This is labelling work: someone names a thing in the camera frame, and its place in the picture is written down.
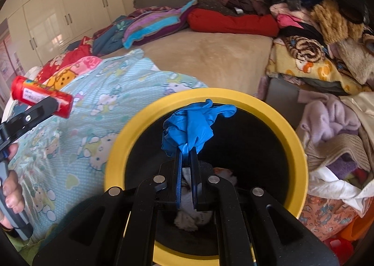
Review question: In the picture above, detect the light blue cartoon blanket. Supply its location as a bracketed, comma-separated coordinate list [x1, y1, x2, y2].
[6, 48, 209, 243]

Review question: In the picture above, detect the lavender sweater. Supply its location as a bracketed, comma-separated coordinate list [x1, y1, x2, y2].
[296, 91, 363, 144]

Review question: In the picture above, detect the white cloth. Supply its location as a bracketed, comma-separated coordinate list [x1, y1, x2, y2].
[307, 165, 374, 214]

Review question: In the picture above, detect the pink cartoon cabinet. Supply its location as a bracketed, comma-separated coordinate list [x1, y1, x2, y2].
[0, 19, 21, 100]

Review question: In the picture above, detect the beige bed sheet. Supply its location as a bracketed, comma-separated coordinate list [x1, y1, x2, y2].
[140, 28, 273, 100]

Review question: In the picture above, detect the cream wardrobe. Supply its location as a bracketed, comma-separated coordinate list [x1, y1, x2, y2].
[6, 0, 126, 68]

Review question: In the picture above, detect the grey padded bed frame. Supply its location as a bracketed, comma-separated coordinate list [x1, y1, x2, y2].
[264, 77, 307, 103]

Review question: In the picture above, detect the green bed sheet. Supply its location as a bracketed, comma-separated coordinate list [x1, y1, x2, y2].
[6, 231, 38, 258]

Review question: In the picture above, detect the purple knit garment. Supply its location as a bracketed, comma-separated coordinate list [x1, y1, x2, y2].
[329, 158, 358, 180]

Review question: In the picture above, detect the yellow cartoon blanket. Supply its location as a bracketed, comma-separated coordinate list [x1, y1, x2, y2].
[264, 35, 366, 95]

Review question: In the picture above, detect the red bag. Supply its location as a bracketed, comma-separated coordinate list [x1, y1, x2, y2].
[324, 210, 374, 258]

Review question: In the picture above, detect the blue rubber glove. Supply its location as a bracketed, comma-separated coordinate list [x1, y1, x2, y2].
[162, 99, 238, 158]

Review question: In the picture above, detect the red floral blanket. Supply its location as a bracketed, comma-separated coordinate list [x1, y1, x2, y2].
[35, 36, 94, 82]

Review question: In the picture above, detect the pink cartoon blanket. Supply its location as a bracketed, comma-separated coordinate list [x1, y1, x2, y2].
[44, 56, 103, 91]

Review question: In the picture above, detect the pink horse print basket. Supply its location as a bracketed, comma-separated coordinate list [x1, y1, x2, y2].
[298, 196, 363, 241]

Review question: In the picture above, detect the white tissue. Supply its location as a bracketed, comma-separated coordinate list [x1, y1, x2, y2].
[174, 167, 205, 231]

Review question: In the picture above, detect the blue floral quilt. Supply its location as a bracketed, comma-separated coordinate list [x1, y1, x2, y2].
[64, 15, 138, 58]

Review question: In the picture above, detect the red cylindrical tube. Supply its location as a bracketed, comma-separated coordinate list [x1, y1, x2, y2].
[11, 75, 74, 119]

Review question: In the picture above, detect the yellow rimmed black trash bin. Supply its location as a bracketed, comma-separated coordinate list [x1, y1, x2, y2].
[104, 88, 309, 266]

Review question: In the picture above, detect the red cushion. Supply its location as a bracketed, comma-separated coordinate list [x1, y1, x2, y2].
[187, 8, 280, 38]

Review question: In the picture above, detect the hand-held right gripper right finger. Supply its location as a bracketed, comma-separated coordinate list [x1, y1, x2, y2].
[190, 149, 341, 266]

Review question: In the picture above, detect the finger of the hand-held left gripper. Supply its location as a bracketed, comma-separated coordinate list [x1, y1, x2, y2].
[0, 97, 59, 152]

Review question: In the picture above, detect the white bag with orange contents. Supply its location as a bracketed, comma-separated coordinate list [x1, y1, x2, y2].
[213, 167, 238, 185]

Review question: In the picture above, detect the cream satin cloth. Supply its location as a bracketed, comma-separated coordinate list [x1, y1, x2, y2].
[340, 91, 374, 126]

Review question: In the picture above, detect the person's left hand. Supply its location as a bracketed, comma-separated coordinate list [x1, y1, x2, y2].
[0, 144, 26, 231]

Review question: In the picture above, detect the lilac floral bed skirt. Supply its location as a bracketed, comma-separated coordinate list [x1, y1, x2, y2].
[257, 75, 271, 100]

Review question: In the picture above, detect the maroon floral blanket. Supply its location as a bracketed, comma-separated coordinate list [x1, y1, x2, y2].
[126, 6, 176, 19]

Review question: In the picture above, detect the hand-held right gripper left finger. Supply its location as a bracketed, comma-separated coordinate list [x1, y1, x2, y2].
[32, 151, 183, 266]

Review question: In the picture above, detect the striped purple blue pillow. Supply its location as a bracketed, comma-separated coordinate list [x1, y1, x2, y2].
[122, 0, 202, 49]

